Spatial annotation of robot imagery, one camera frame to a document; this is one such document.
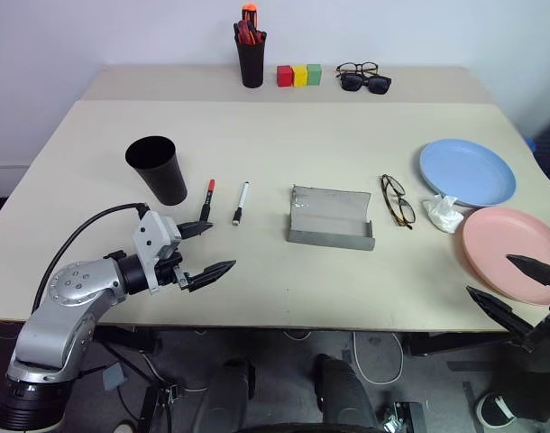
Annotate white marker with black cap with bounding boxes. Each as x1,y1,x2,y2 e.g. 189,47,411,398
232,180,252,227

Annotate tortoiseshell frame glasses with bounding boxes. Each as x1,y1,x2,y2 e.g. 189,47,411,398
380,174,417,232

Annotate black plastic cup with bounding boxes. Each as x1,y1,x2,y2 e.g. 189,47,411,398
124,135,189,207

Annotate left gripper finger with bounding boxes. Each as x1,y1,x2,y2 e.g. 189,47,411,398
185,259,237,294
178,220,215,240

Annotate black rounded shape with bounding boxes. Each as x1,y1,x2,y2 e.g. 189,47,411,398
313,354,380,433

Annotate blue plate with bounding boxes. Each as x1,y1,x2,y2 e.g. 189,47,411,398
418,139,518,210

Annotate black curved rim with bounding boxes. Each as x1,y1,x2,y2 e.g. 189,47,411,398
238,421,335,433

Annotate crumpled white tissue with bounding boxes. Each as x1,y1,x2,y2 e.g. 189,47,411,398
421,195,464,235

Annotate metal caster bracket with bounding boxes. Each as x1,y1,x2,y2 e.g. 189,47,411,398
382,400,427,433

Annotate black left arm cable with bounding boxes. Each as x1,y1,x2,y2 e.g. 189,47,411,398
31,202,151,317

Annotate black table frame bar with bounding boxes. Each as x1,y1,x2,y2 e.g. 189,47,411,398
400,331,515,358

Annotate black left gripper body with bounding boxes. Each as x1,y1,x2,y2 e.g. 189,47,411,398
155,244,191,292

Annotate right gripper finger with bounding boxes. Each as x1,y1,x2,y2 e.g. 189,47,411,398
505,253,550,287
465,284,534,347

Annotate small grey box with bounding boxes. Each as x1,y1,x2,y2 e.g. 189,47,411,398
102,364,124,392

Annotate red capped black marker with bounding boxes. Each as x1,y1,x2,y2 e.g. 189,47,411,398
198,179,216,223

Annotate black frame clear glasses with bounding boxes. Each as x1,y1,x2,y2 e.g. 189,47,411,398
335,61,380,78

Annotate tall orange capped screwdriver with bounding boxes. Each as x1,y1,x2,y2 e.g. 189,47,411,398
241,3,260,33

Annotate black sunglasses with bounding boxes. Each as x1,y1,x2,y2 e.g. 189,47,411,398
339,72,392,96

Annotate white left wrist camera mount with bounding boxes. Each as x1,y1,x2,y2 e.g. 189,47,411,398
130,209,183,295

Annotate pink plate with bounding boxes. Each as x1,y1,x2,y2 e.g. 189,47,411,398
454,207,550,307

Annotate long white floor cable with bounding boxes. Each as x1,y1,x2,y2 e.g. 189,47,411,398
352,331,405,385

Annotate black and white shoe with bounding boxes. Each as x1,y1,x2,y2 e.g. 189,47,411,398
475,391,515,425

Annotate black tool holder cup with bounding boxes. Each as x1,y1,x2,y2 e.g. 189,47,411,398
235,33,267,88

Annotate grey glasses case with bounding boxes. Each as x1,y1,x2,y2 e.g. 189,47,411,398
285,183,376,252

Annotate black stand foot clamp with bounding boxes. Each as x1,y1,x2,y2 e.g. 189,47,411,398
139,382,186,433

